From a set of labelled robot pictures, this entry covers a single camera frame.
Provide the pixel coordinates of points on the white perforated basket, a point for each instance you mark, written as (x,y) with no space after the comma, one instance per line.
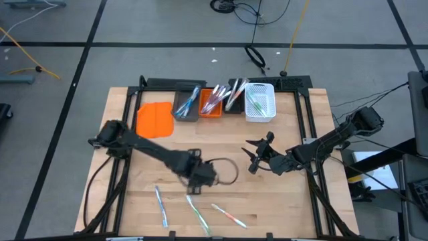
(269,97)

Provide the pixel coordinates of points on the grey plastic bin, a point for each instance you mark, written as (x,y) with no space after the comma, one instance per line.
(179,100)

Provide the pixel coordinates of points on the green white toothbrush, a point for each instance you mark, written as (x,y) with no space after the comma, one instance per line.
(254,102)
(261,109)
(198,215)
(258,105)

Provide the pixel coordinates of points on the black diagonal beam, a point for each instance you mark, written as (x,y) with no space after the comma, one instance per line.
(381,157)

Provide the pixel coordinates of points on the black plastic bin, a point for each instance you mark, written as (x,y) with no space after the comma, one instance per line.
(239,107)

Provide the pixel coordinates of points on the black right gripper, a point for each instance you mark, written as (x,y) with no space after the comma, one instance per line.
(281,164)

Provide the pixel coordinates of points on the blue white toothbrush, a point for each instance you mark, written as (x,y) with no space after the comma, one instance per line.
(160,207)
(192,97)
(181,110)
(187,103)

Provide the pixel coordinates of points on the black perforated mount plate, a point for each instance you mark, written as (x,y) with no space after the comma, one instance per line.
(294,82)
(160,83)

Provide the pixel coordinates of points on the white sheet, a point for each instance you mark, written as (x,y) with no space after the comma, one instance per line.
(378,174)

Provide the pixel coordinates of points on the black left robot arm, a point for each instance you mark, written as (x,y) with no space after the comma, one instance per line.
(150,149)

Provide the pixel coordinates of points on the black keyboard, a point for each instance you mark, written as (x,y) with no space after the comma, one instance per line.
(420,197)

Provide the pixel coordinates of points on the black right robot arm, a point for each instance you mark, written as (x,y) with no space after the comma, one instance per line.
(334,137)

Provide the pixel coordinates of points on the orange plastic bin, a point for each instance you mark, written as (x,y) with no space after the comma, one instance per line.
(217,112)

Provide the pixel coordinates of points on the purple white toothbrush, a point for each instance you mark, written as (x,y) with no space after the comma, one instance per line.
(215,98)
(224,94)
(219,99)
(210,98)

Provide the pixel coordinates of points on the grey stand base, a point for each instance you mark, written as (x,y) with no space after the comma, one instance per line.
(33,4)
(16,79)

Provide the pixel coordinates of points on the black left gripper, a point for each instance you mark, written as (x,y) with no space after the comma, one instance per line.
(197,170)

